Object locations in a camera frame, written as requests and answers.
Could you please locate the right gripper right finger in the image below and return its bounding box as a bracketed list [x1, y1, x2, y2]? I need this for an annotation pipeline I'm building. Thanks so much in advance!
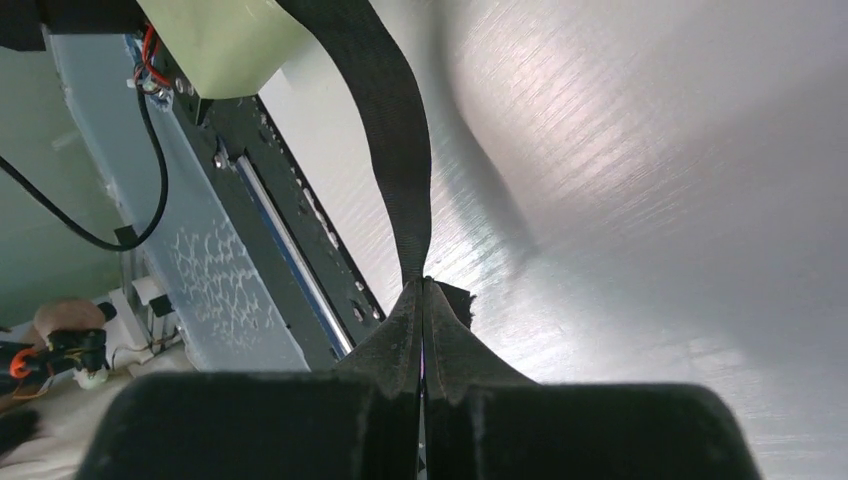
[422, 279, 760, 479]

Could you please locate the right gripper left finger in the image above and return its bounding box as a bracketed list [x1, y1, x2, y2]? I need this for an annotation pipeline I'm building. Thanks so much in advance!
[77, 279, 424, 479]

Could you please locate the black ribbon strap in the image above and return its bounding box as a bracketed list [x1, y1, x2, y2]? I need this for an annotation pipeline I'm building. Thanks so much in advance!
[274, 0, 478, 331]

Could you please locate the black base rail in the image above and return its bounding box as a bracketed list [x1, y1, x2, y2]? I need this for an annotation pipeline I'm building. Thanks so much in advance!
[141, 31, 385, 370]

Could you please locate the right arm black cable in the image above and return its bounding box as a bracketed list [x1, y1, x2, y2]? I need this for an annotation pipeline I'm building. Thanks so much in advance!
[0, 86, 170, 253]

